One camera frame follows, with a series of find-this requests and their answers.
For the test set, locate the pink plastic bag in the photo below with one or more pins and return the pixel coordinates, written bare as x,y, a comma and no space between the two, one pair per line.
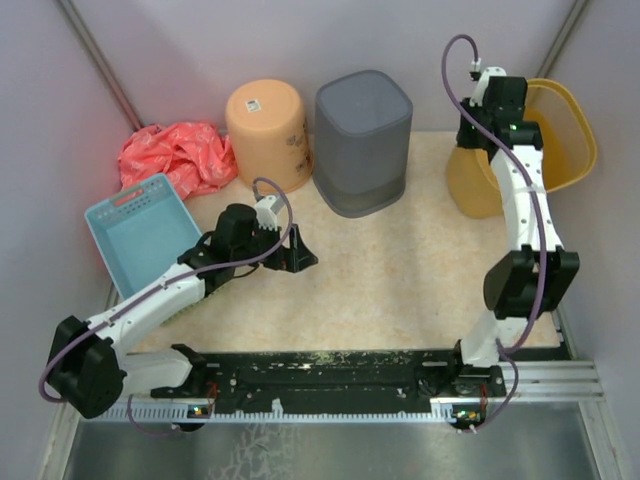
196,158

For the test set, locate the yellow slatted waste bin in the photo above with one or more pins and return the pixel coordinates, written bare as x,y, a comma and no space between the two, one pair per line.
569,148

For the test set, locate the white slotted cable duct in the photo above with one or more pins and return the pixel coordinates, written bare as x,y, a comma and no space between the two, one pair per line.
194,413

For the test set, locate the peach capybara print bucket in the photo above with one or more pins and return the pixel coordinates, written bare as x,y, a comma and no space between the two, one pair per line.
267,127

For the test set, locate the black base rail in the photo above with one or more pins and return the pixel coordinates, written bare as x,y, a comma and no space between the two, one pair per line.
334,382

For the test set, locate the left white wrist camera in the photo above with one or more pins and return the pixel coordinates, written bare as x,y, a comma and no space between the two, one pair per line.
267,209

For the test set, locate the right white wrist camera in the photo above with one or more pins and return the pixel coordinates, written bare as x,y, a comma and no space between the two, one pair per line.
481,77

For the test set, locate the grey slatted waste bin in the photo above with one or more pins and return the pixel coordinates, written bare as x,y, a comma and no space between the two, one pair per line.
362,127

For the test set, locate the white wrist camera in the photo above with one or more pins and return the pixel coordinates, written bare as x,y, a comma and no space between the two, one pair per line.
267,209
481,77

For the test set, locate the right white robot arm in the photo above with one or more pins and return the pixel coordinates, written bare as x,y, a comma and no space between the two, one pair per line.
536,271

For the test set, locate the blue plastic basket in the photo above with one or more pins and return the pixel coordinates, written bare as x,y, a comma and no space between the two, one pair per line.
140,232

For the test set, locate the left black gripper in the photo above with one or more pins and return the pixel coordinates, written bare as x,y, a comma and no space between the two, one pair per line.
294,259

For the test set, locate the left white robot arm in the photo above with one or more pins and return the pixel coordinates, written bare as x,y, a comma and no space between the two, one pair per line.
91,364

